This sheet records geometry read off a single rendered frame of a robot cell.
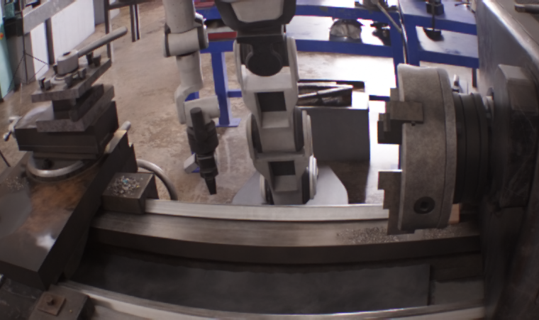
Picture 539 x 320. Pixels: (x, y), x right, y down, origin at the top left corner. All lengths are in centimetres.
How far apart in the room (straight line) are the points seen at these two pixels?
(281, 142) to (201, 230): 85
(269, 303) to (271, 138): 92
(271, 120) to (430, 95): 122
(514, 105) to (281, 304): 72
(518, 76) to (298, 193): 172
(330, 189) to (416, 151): 177
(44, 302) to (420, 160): 69
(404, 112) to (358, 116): 217
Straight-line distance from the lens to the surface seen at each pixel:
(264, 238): 114
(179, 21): 166
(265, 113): 195
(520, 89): 62
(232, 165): 307
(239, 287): 120
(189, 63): 174
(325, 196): 246
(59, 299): 100
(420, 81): 79
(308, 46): 267
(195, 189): 293
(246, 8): 158
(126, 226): 123
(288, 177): 224
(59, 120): 123
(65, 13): 601
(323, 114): 292
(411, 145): 75
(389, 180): 87
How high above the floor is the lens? 151
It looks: 29 degrees down
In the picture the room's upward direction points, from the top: 7 degrees counter-clockwise
